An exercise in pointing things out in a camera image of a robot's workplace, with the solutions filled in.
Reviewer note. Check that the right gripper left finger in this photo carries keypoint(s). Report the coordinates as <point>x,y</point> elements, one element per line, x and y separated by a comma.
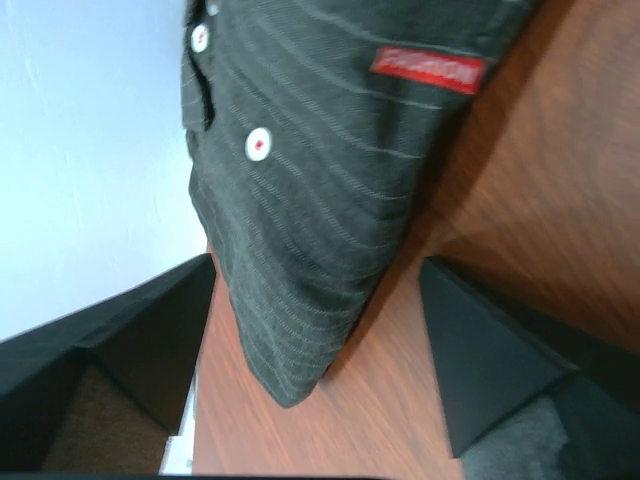
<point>102,390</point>

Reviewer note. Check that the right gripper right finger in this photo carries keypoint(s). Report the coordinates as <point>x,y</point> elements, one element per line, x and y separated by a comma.
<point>523,393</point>

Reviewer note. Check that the dark green shirt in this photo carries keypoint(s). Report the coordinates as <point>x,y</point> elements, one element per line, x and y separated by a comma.
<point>308,123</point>

